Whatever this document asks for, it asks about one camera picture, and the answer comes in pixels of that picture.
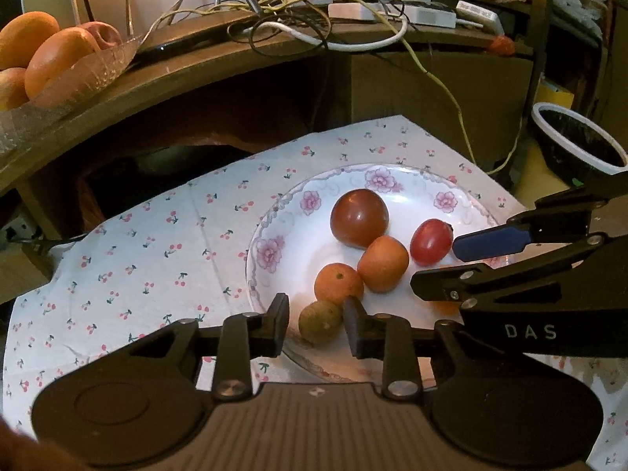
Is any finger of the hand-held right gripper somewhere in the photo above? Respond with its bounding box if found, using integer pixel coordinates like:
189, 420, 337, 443
452, 169, 628, 262
410, 234, 608, 311

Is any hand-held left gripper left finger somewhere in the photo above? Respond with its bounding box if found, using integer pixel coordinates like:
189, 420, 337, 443
97, 292, 290, 402

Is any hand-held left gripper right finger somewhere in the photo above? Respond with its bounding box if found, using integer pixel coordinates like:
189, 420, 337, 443
342, 296, 553, 400

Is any kiwi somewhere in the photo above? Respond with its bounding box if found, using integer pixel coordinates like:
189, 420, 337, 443
298, 300, 344, 345

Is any small orange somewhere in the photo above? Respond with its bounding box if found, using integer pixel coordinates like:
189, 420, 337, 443
314, 263, 365, 307
356, 235, 410, 293

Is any white floral plate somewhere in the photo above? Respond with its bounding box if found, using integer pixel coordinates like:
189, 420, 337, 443
245, 164, 508, 383

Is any dark red tomato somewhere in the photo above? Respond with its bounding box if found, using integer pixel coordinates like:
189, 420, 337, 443
330, 189, 391, 249

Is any black bin bag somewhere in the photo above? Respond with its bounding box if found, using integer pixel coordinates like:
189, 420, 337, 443
537, 110, 626, 190

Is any cherry print tablecloth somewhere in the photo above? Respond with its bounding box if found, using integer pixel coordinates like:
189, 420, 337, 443
2, 115, 628, 471

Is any white rimmed black bucket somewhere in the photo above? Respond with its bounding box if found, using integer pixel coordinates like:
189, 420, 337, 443
531, 102, 628, 192

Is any yellow cardboard box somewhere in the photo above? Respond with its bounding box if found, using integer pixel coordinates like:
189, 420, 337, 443
535, 75, 576, 119

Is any wooden desk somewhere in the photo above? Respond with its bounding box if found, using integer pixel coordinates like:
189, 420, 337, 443
0, 0, 540, 305

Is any white plug box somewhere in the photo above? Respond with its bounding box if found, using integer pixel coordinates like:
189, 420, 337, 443
455, 0, 505, 33

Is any white power strip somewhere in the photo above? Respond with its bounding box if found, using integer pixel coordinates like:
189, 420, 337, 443
392, 2, 459, 27

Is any cluttered shelf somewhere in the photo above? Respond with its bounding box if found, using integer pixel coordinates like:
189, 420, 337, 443
432, 0, 628, 123

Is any white adapter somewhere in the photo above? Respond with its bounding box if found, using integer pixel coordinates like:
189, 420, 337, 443
328, 1, 393, 23

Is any black tablet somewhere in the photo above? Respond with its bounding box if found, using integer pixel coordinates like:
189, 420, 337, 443
130, 10, 276, 67

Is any glass fruit bowl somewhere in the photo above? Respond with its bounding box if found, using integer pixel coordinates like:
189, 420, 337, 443
0, 34, 144, 155

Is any red apple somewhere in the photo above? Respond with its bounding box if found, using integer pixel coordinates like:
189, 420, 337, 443
76, 21, 123, 52

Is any large orange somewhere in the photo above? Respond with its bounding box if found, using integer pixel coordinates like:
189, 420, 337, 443
0, 11, 60, 70
24, 28, 101, 100

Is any yellow apple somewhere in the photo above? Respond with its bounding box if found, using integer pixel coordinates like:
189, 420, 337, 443
0, 68, 29, 112

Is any white cable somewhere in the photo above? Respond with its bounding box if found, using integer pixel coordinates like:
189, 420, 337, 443
228, 20, 409, 52

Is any black cable tangle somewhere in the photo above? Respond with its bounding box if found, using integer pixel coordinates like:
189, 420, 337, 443
228, 0, 408, 55

